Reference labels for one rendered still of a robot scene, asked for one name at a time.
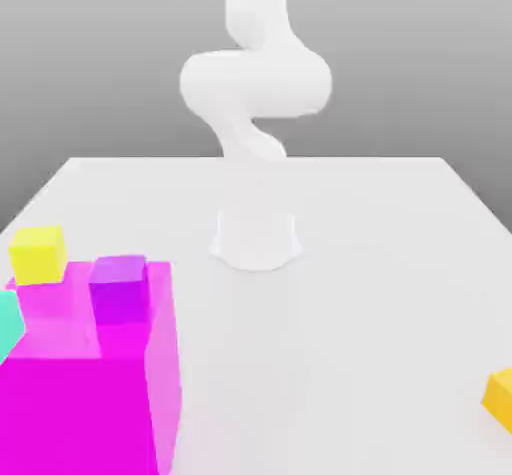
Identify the small turquoise cube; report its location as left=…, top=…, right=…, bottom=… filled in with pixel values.
left=0, top=289, right=27, bottom=364

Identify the small purple cube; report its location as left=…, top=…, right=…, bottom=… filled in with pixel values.
left=88, top=254, right=150, bottom=327

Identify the large magenta box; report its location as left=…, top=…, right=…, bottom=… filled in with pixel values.
left=0, top=259, right=184, bottom=475

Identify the small yellow cube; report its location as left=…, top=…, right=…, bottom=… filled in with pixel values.
left=7, top=225, right=68, bottom=287

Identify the small orange cube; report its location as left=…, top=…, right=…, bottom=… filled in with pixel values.
left=480, top=367, right=512, bottom=434

